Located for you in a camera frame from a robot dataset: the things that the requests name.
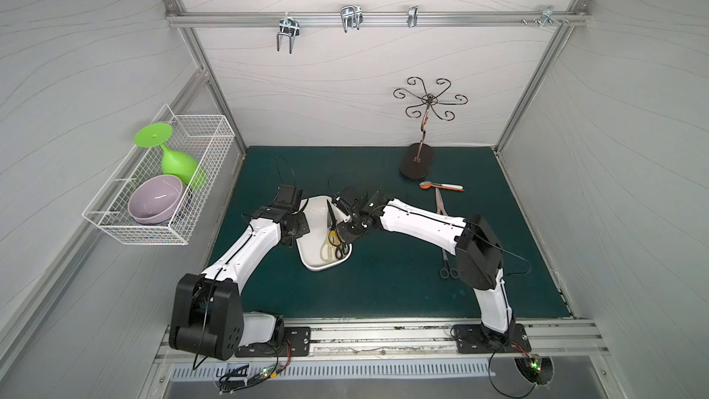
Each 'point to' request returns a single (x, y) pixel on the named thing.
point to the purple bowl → (155, 199)
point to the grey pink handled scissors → (440, 206)
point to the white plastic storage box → (319, 221)
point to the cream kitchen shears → (328, 252)
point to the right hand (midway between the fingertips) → (345, 229)
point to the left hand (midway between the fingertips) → (299, 229)
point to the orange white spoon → (426, 185)
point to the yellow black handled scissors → (333, 236)
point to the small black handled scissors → (343, 248)
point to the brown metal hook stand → (417, 159)
